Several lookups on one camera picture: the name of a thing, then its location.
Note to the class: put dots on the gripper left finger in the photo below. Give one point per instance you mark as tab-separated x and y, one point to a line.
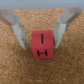
16	28

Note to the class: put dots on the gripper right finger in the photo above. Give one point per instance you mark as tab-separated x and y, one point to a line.
63	28

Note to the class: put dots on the pink block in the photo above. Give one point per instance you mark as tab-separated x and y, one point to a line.
42	43

